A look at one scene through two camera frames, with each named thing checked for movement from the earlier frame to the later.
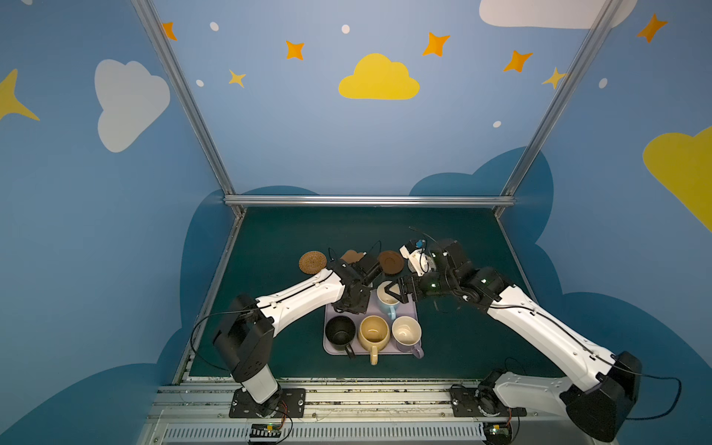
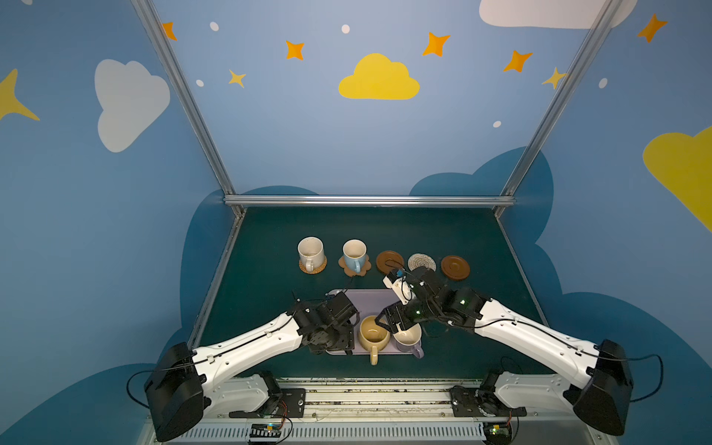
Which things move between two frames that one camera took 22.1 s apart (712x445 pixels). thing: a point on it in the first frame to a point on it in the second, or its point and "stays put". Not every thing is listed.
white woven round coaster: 426,263 stays put
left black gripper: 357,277 to 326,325
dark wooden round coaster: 391,262 stays put
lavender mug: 406,333 stays put
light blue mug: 387,301 to 354,254
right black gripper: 409,284 to 395,317
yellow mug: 374,332 stays put
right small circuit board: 498,433 stays put
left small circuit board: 265,430 stays put
